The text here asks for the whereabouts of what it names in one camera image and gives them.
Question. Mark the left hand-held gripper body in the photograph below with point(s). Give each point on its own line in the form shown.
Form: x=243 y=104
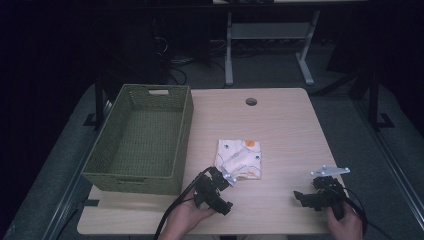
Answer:
x=208 y=191

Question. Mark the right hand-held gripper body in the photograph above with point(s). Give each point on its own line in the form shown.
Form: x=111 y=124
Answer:
x=328 y=195

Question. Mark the white patterned cloth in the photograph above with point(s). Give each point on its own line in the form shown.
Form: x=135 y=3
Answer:
x=238 y=160

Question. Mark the person's right hand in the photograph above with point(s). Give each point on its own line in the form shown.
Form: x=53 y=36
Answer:
x=348 y=225

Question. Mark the person's left hand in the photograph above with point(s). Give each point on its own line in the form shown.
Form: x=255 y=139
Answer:
x=183 y=218

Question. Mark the green woven basket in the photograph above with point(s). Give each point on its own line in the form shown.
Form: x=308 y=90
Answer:
x=146 y=140

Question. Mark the black metal stand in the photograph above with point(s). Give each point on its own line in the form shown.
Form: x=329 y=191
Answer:
x=373 y=100
x=99 y=100

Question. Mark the black tape strip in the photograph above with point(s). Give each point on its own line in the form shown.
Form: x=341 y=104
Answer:
x=91 y=202

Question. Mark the aluminium floor rail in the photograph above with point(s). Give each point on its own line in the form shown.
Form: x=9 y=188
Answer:
x=393 y=156
x=66 y=196

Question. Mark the white metal desk frame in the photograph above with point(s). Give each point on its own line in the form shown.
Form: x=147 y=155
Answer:
x=266 y=30

